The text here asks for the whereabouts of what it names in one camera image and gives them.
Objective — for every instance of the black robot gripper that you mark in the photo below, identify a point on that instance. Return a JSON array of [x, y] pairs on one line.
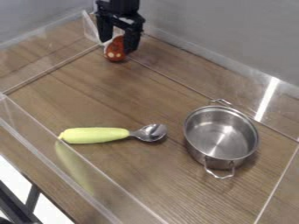
[[121, 13]]

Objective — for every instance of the red white toy mushroom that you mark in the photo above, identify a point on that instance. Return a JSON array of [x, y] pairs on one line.
[[114, 49]]

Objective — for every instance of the stainless steel pot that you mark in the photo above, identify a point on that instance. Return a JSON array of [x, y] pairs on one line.
[[222, 138]]

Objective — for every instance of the clear acrylic corner bracket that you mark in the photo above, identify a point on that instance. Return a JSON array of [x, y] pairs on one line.
[[90, 29]]

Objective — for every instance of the spoon with yellow handle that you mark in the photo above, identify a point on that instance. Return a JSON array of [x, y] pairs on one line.
[[94, 135]]

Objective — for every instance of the clear acrylic enclosure wall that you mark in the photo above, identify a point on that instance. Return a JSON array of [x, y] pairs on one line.
[[59, 85]]

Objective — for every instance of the black metal table frame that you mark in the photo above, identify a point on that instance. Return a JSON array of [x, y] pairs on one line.
[[18, 212]]

